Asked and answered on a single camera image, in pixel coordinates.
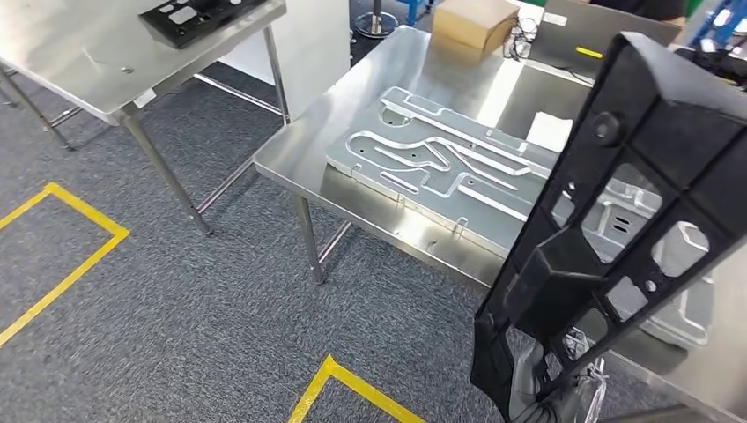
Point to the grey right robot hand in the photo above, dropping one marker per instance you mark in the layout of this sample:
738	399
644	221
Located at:
528	397

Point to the black plastic panel part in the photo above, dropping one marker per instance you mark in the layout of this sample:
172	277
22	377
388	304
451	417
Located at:
192	32
560	280

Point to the stainless steel workbench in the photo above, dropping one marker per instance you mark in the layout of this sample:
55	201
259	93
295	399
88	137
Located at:
362	195

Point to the yellow floor tape square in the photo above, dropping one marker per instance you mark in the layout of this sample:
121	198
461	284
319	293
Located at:
87	208
373	387

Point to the aluminium fixture plate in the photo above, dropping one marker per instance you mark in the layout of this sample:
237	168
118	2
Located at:
420	169

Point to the white paper pad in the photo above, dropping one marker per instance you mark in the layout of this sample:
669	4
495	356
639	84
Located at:
548	133

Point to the grey laptop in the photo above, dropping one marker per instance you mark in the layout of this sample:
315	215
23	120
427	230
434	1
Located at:
613	41

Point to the cardboard box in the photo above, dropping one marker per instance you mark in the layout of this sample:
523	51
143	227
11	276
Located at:
473	23

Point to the chrome stanchion base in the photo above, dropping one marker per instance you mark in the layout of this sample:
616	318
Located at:
376	26

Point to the white partition panel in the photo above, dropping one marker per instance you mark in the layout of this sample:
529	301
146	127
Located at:
309	52

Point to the small stainless steel table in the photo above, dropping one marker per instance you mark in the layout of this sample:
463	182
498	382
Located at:
87	64

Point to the blue metal frame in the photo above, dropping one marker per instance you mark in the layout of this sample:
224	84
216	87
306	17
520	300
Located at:
715	20
414	9

